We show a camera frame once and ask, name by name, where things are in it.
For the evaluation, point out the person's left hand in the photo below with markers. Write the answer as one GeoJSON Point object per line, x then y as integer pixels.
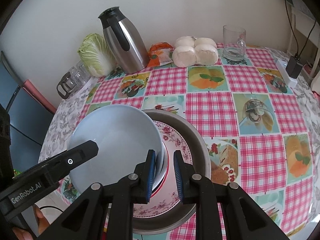
{"type": "Point", "coordinates": [41, 217]}

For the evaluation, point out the round floral rim plate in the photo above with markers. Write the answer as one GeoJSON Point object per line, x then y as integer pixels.
{"type": "Point", "coordinates": [180, 142]}

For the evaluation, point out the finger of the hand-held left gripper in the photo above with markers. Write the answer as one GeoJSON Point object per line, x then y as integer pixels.
{"type": "Point", "coordinates": [75, 155]}

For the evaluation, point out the black charger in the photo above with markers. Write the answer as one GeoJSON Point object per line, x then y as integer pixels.
{"type": "Point", "coordinates": [295, 67]}

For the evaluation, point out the light blue bowl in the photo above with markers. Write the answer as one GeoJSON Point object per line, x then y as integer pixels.
{"type": "Point", "coordinates": [117, 135]}

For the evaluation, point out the dark blue board pink edge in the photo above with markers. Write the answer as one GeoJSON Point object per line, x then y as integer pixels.
{"type": "Point", "coordinates": [25, 110]}

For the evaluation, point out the stainless steel thermos jug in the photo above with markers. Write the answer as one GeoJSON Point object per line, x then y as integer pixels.
{"type": "Point", "coordinates": [132, 47]}

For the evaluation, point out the napa cabbage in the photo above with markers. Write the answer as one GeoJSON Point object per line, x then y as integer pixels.
{"type": "Point", "coordinates": [95, 55]}

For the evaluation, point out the orange snack packet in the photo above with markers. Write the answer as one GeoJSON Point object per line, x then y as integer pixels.
{"type": "Point", "coordinates": [156, 55]}

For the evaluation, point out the clear glass tumbler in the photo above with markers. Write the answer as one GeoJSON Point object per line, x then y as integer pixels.
{"type": "Point", "coordinates": [82, 71]}

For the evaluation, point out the clear glass mug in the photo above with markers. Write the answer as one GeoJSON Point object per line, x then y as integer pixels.
{"type": "Point", "coordinates": [232, 47]}

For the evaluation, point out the stainless steel plate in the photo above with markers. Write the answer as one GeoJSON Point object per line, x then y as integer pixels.
{"type": "Point", "coordinates": [197, 150]}

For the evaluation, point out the bag of white steamed buns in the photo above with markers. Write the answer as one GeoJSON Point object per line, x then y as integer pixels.
{"type": "Point", "coordinates": [195, 52]}

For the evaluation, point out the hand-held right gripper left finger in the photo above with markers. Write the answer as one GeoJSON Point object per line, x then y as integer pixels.
{"type": "Point", "coordinates": [150, 175]}

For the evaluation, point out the strawberry print bowl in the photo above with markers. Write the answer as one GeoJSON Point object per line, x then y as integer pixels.
{"type": "Point", "coordinates": [165, 170]}

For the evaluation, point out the grey floral tablecloth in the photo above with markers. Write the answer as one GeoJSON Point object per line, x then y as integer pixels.
{"type": "Point", "coordinates": [62, 120]}

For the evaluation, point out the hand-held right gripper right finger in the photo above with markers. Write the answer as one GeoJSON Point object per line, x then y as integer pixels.
{"type": "Point", "coordinates": [178, 177]}

